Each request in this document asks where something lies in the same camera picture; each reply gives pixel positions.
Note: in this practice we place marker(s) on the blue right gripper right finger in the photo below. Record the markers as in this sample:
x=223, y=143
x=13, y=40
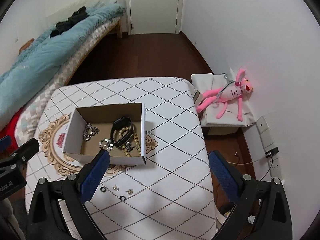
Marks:
x=227, y=176

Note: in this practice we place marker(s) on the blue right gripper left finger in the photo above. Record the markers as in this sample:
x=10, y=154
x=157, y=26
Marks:
x=91, y=175

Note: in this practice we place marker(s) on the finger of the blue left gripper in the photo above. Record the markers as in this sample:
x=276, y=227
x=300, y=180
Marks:
x=5, y=142

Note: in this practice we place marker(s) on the gold earring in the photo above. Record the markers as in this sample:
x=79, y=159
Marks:
x=130, y=191
x=115, y=187

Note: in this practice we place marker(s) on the red bed sheet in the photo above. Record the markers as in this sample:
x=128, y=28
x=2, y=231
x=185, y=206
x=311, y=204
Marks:
x=9, y=129

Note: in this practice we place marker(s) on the black plug adapter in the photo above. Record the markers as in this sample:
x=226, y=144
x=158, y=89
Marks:
x=271, y=152

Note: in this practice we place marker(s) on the white cloth covered box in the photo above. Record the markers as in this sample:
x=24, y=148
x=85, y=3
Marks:
x=228, y=123

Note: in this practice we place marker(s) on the white cardboard box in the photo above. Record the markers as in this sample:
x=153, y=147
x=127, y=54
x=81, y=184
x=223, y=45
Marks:
x=89, y=129

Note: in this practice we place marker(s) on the white patterned tablecloth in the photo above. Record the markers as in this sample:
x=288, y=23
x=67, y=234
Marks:
x=173, y=196

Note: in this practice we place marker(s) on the light blue quilt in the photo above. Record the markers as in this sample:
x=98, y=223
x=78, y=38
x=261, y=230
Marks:
x=36, y=65

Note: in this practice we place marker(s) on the pink panther plush toy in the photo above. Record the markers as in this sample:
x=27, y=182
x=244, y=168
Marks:
x=234, y=90

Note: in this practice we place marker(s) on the black clothing on bed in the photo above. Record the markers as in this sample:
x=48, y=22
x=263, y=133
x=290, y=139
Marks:
x=75, y=18

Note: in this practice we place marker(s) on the white door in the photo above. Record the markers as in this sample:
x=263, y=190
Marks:
x=154, y=16

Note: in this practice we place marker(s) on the white wall power strip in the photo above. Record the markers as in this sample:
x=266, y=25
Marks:
x=268, y=142

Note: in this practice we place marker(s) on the wooden bed frame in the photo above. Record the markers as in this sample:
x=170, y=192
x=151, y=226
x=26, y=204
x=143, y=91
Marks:
x=112, y=28

